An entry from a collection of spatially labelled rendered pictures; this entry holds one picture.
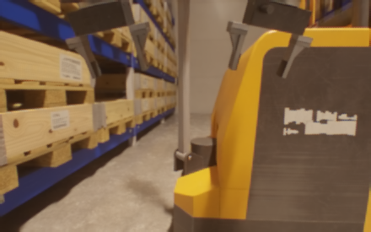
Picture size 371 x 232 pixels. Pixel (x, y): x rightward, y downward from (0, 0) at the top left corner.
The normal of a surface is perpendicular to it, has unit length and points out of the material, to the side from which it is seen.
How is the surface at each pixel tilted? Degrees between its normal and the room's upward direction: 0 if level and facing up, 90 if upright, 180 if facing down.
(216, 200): 90
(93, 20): 114
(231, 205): 90
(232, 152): 90
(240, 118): 90
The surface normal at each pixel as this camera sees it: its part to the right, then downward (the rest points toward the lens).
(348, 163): -0.09, 0.12
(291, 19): 0.09, 0.51
